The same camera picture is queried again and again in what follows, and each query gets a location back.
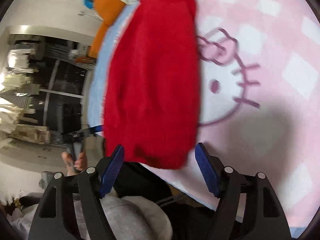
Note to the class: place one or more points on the light blue bed sheet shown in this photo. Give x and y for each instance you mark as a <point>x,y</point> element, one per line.
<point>96,96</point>

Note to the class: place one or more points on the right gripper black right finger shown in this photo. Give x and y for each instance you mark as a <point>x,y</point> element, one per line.
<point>248,206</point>

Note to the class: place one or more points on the open dark wardrobe shelves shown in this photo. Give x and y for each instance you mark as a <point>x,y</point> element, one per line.
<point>42,87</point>

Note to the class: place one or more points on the pink checkered cartoon blanket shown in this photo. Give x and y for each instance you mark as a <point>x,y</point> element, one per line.
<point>260,95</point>

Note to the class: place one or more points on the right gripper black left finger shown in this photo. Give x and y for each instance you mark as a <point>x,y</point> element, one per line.
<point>55,217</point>

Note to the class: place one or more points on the red knit sweater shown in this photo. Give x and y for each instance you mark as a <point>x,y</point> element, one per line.
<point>152,102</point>

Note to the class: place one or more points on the person's left hand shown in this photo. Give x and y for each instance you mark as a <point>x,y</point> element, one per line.
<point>74,166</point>

